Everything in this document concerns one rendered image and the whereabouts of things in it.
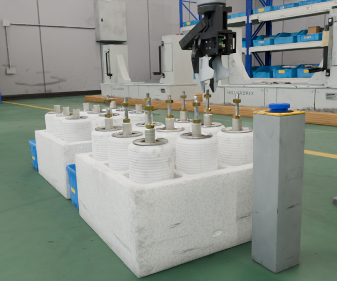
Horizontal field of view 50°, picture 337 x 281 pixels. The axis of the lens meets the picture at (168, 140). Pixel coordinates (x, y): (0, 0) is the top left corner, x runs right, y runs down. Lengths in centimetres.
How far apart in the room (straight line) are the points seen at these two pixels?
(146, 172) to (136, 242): 14
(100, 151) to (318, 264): 56
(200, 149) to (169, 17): 802
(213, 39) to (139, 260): 54
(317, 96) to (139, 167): 227
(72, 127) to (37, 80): 593
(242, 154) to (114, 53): 453
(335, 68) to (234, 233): 217
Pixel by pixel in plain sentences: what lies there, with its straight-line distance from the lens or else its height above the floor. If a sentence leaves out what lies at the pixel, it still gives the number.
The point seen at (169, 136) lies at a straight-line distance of 88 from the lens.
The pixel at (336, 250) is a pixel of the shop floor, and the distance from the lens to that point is 91.
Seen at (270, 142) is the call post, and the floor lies 26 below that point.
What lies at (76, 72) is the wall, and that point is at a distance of 742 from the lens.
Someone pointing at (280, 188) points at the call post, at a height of 17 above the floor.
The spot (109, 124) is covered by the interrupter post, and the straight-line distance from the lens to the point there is 97.
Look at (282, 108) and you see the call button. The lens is 72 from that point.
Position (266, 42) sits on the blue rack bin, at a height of 85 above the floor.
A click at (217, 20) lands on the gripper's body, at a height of 51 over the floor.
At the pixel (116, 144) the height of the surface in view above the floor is 24.
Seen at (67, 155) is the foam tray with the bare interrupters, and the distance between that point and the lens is 120.
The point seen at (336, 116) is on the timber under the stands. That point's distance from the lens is 274.
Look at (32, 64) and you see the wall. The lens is 712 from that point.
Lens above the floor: 39
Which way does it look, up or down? 11 degrees down
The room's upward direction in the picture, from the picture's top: 2 degrees counter-clockwise
